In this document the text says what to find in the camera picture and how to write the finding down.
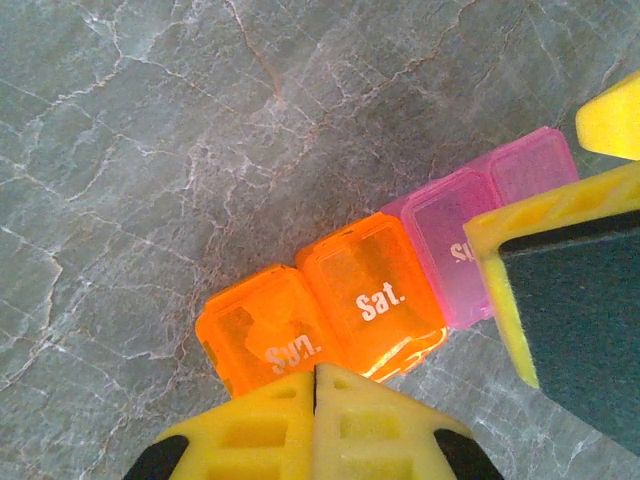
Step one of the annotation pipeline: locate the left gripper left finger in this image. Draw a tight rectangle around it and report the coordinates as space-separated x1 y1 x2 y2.
122 372 315 480

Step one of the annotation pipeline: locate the orange and pink pill organizer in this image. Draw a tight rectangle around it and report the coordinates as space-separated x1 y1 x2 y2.
194 125 581 401

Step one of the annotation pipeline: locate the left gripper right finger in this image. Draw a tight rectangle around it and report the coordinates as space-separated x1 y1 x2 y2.
314 362 506 480

